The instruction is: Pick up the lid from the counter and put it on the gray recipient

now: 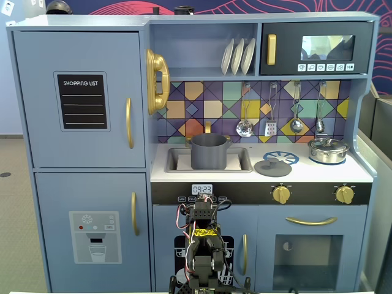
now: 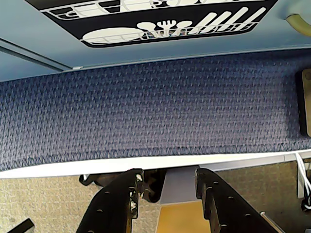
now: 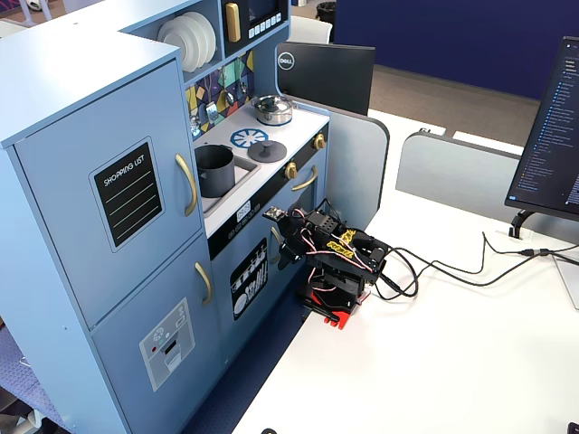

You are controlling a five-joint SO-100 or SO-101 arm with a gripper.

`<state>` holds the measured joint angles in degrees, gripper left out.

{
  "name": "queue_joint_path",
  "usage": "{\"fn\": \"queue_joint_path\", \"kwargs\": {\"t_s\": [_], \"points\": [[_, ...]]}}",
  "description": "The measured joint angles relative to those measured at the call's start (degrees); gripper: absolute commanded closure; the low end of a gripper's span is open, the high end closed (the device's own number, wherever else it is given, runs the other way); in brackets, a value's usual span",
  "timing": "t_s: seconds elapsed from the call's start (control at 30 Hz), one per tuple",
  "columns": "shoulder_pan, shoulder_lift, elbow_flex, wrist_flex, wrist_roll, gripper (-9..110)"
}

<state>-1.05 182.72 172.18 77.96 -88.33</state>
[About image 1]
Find gray pot lid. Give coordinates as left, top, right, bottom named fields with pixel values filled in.
left=254, top=159, right=293, bottom=178

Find shiny steel pot with lid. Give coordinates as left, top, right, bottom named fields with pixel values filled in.
left=307, top=137, right=350, bottom=164

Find gray plastic pot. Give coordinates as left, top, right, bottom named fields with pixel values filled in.
left=186, top=134, right=233, bottom=170

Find gold toy faucet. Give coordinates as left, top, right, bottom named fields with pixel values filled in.
left=184, top=121, right=233, bottom=148

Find blue toy play kitchen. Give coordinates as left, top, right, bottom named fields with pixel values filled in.
left=6, top=11, right=380, bottom=293

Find digital clock display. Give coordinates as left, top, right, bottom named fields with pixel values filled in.
left=191, top=184, right=213, bottom=195

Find grey toy sink basin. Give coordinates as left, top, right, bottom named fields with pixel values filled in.
left=165, top=146, right=254, bottom=174

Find metal skimmer spoon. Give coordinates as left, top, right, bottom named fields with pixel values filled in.
left=236, top=82, right=254, bottom=138

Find metal slotted spatula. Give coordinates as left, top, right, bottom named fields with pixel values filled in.
left=264, top=82, right=279, bottom=137

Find blue dishwasher door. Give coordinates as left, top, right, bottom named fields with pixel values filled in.
left=152, top=205, right=258, bottom=292

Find gold toy telephone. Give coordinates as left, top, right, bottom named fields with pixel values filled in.
left=145, top=48, right=171, bottom=116

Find white toy plate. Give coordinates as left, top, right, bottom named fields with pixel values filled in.
left=240, top=37, right=256, bottom=75
left=230, top=38, right=245, bottom=76
left=220, top=38, right=235, bottom=76

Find gold stove knob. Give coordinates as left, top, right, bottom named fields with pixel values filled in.
left=335, top=186, right=355, bottom=205
left=272, top=186, right=291, bottom=205

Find metal ladle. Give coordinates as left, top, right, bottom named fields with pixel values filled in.
left=290, top=81, right=304, bottom=134

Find blue oven door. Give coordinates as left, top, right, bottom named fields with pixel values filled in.
left=257, top=205, right=368, bottom=292

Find black shopping list board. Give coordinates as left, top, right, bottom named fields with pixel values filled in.
left=53, top=71, right=111, bottom=132

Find small metal hanging utensil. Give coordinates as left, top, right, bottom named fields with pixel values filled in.
left=315, top=81, right=327, bottom=133

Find black microwave door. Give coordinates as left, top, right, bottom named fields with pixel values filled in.
left=259, top=21, right=374, bottom=76

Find blue lower freezer door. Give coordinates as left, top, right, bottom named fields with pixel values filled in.
left=34, top=172, right=151, bottom=293

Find blue upper fridge door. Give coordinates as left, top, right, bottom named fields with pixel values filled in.
left=12, top=30, right=146, bottom=168

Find black helmet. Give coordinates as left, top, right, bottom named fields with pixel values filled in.
left=45, top=0, right=73, bottom=15

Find red white servo wires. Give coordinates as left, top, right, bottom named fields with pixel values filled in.
left=176, top=195, right=215, bottom=273

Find gold upper fridge handle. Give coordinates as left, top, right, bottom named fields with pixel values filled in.
left=125, top=97, right=135, bottom=149

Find gold freezer door handle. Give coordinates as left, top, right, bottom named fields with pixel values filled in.
left=130, top=192, right=140, bottom=236

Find gold dishwasher handle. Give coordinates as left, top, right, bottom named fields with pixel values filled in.
left=241, top=234, right=248, bottom=276

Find gold oven handle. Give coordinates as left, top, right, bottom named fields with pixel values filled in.
left=285, top=216, right=338, bottom=227

